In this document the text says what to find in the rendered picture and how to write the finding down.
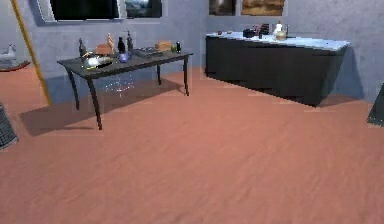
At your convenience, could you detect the black kitchen counter cabinet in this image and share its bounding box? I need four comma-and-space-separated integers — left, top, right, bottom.
205, 31, 352, 107

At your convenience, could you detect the tan bread loaf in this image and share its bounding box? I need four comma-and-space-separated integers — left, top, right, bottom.
155, 40, 173, 52

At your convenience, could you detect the dark grey tray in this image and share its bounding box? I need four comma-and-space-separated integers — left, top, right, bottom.
132, 47, 164, 59

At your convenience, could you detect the dark grey dining table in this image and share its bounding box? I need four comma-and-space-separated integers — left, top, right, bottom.
56, 49, 194, 131

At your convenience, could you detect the dark slender bottle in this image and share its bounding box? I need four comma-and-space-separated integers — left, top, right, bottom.
125, 30, 134, 52

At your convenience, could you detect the tan figurine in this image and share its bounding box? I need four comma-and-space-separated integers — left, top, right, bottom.
106, 32, 116, 55

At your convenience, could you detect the brown bread loaf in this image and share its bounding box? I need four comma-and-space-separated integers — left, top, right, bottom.
94, 44, 113, 56

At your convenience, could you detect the dark grey framed picture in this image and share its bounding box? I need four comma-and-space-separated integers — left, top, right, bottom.
208, 0, 237, 17

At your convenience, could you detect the silver kettle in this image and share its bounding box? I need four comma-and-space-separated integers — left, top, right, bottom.
82, 51, 102, 70

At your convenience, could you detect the white soap bottle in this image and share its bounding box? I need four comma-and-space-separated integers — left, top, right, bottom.
273, 20, 284, 36

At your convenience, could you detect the brown framed picture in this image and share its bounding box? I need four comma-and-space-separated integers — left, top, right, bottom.
241, 0, 286, 17

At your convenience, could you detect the dark pepper mill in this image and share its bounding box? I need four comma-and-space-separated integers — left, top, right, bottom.
78, 37, 87, 58

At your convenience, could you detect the white rocking horse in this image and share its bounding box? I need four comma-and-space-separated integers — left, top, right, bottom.
0, 43, 32, 73

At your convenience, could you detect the grey wire basket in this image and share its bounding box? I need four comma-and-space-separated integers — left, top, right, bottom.
0, 101, 19, 151

